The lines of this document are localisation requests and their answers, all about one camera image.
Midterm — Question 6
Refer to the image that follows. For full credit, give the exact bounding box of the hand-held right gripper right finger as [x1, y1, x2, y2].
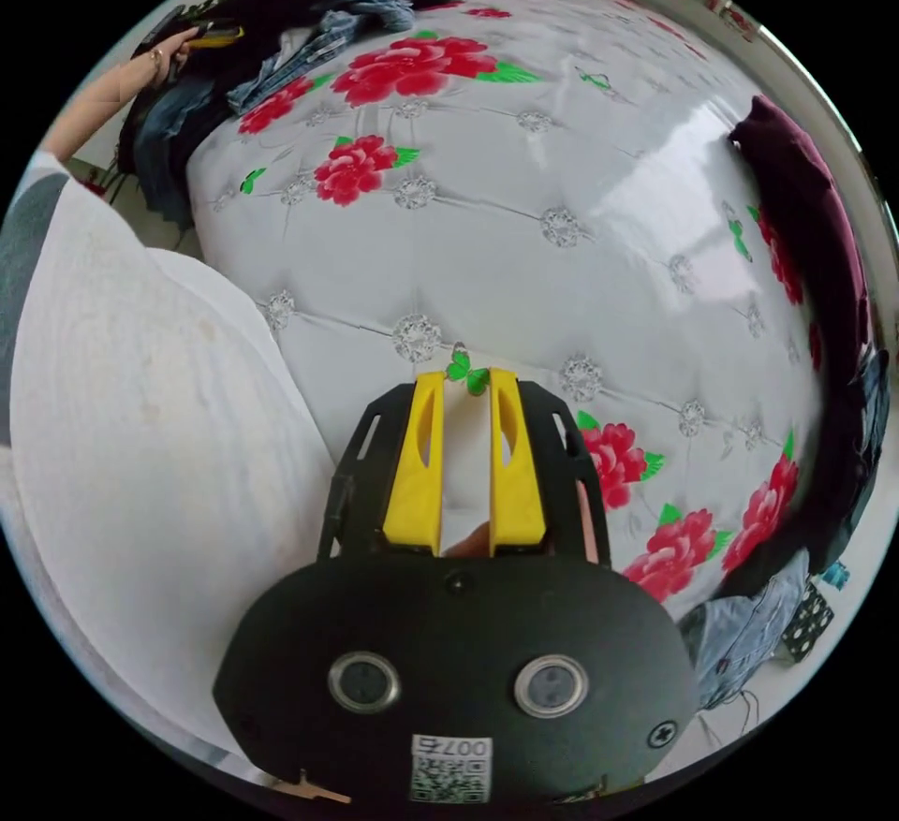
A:
[488, 366, 550, 558]

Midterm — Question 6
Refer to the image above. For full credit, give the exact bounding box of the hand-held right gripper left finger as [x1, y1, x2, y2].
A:
[381, 371, 446, 557]

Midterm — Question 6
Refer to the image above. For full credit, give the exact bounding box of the person's left forearm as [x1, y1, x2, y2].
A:
[40, 59, 160, 161]

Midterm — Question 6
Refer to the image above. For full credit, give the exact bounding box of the person's left hand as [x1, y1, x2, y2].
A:
[145, 27, 199, 86]

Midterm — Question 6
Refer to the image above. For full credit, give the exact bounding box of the person's right hand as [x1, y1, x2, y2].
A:
[444, 520, 493, 560]

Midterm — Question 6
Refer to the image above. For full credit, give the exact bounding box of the pile of clothes with jeans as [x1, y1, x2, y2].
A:
[115, 0, 463, 227]

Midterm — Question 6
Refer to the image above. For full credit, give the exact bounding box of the bed with floral quilted sheet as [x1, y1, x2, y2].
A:
[184, 0, 866, 627]

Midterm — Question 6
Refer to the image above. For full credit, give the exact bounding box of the person's body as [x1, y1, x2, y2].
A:
[0, 152, 340, 788]

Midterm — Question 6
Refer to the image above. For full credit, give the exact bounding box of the pile of clothes with maroon garment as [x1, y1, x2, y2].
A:
[676, 94, 894, 711]

